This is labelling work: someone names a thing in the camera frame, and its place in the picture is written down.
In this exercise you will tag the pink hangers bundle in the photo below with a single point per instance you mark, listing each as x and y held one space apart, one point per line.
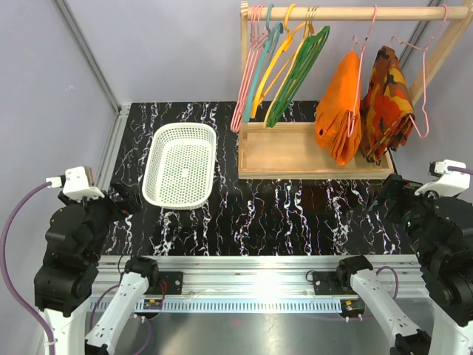
257 38

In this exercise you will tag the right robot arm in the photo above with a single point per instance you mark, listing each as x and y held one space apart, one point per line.
439 225

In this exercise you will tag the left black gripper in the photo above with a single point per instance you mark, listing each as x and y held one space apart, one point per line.
128 203

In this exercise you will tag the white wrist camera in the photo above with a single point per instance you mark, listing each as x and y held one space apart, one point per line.
452 178
77 184

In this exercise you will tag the teal plastic hanger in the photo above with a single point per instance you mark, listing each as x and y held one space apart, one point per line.
267 27

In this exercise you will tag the camouflage orange trousers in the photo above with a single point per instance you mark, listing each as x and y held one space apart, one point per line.
386 110

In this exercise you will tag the yellow plastic hanger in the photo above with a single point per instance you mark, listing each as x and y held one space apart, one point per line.
279 41

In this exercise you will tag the wooden clothes rack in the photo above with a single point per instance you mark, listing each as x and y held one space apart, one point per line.
288 151

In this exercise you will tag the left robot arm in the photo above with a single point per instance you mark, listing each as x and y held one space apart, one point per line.
63 285

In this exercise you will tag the aluminium frame rail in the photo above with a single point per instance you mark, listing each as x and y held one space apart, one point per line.
253 284

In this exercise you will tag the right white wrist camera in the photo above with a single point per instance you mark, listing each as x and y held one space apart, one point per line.
452 178

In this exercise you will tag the green plastic hanger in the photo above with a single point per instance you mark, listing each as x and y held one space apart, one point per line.
303 60

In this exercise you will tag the white perforated plastic basket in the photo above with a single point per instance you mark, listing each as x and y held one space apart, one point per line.
179 172

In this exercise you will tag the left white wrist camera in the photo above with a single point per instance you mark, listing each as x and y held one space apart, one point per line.
77 184

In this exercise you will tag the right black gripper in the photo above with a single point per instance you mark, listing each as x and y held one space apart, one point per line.
397 186

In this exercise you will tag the black marble pattern mat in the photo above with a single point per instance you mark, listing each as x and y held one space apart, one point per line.
244 217

